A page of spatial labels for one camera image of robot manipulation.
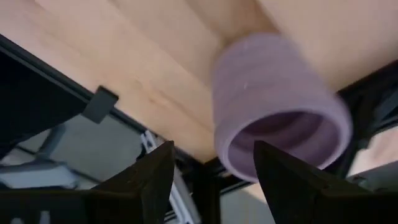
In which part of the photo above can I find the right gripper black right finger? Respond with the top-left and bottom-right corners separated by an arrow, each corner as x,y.
254,140 -> 371,224

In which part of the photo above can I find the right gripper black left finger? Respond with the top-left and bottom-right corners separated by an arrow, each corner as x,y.
83,140 -> 175,224

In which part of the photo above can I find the light lilac ribbed mug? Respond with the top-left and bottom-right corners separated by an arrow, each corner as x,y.
213,32 -> 354,183

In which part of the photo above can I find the black flat panel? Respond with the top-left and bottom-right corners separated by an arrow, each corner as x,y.
0,46 -> 88,156

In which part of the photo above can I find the black aluminium table frame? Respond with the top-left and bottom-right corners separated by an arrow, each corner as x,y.
0,33 -> 398,224

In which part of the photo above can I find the black frame clamp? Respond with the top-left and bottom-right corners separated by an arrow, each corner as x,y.
81,85 -> 119,124

